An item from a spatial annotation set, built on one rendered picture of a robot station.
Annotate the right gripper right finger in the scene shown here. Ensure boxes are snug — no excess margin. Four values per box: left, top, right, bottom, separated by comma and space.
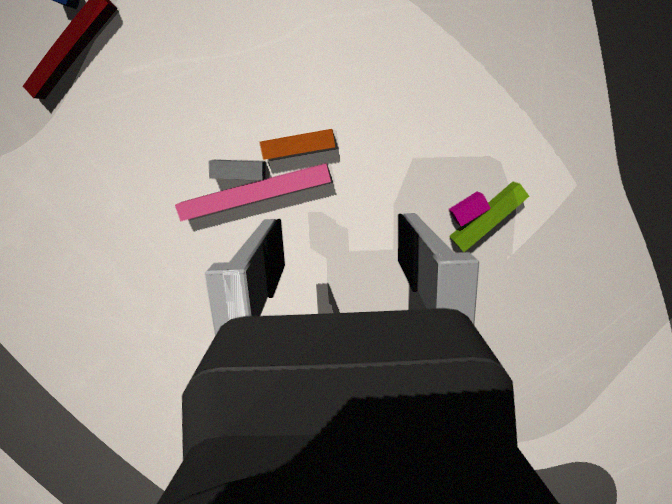
398, 213, 479, 324

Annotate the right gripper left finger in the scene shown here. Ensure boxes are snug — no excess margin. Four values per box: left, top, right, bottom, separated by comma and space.
205, 219, 285, 335

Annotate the magenta rectangular block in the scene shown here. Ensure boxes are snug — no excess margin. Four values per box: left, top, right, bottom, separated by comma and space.
449, 191, 491, 227

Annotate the orange rod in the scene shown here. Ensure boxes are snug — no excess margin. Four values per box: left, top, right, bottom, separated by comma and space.
260, 129, 335, 160

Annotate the small blue cube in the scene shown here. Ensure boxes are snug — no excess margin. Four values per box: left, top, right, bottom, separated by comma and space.
52, 0, 80, 9

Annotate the grey rod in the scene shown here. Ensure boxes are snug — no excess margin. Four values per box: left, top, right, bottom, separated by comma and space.
209, 160, 266, 180

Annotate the pink rod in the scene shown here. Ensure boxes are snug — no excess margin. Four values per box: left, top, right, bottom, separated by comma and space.
175, 163, 331, 221

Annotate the lime green rod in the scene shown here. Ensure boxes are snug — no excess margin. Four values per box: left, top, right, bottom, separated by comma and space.
449, 181, 529, 252

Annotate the red rod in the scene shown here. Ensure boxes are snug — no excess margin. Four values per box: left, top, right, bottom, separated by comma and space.
23, 0, 118, 99

